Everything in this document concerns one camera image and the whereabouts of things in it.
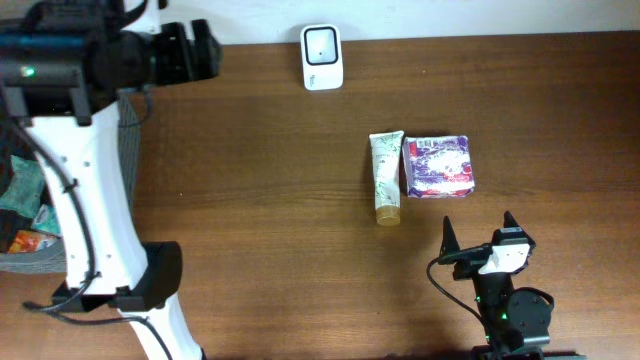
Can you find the grey plastic mesh basket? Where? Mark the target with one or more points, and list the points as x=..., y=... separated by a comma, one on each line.
x=52, y=259

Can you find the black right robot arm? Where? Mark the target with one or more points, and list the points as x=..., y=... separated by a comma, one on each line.
x=515, y=320

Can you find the teal tissue packet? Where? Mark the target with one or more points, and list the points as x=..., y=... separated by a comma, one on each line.
x=46, y=221

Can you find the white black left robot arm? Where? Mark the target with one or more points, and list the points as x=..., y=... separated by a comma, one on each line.
x=64, y=66

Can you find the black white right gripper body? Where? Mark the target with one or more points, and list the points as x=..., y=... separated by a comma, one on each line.
x=473, y=260

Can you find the white cream tube gold cap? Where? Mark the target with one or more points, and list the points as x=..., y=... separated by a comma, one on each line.
x=386, y=152

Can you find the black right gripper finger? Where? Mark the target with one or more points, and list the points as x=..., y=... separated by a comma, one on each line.
x=509, y=220
x=449, y=244

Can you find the white barcode scanner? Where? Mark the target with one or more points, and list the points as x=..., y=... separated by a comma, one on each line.
x=322, y=60

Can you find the teal snack bag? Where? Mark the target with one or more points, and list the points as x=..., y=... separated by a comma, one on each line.
x=23, y=194

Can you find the purple tissue pack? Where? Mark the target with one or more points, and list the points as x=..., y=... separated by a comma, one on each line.
x=438, y=167

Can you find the orange tissue packet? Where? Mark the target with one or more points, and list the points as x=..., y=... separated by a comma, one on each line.
x=31, y=241

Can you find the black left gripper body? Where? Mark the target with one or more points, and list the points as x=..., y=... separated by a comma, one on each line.
x=174, y=57

